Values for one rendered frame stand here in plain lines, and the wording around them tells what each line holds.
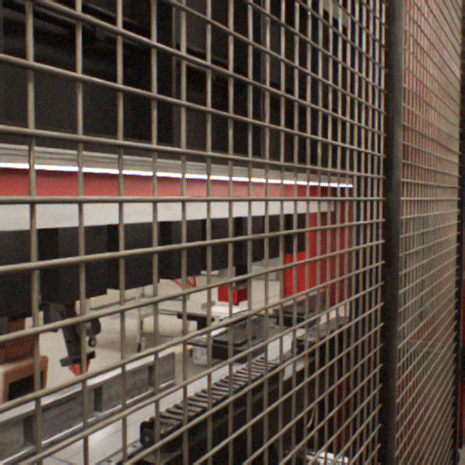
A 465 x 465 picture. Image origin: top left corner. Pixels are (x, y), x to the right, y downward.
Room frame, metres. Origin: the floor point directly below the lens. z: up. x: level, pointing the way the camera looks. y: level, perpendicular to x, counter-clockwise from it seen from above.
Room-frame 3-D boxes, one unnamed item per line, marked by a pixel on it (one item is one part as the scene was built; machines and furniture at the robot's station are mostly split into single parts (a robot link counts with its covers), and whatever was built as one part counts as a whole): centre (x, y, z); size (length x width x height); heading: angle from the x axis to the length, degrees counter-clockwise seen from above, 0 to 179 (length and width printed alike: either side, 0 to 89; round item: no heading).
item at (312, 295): (2.36, -0.30, 0.92); 0.50 x 0.06 x 0.10; 150
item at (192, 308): (1.96, 0.11, 1.00); 0.26 x 0.18 x 0.01; 60
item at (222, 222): (1.74, 0.07, 1.26); 0.15 x 0.09 x 0.17; 150
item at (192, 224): (1.57, 0.17, 1.26); 0.15 x 0.09 x 0.17; 150
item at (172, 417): (1.02, 0.02, 1.02); 0.44 x 0.06 x 0.04; 150
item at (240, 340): (1.45, 0.06, 1.01); 0.26 x 0.12 x 0.05; 60
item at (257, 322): (1.84, 0.00, 0.92); 0.39 x 0.06 x 0.10; 150
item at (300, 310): (1.81, -0.15, 1.01); 0.26 x 0.12 x 0.05; 60
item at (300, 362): (1.24, -0.12, 0.94); 1.02 x 0.06 x 0.12; 150
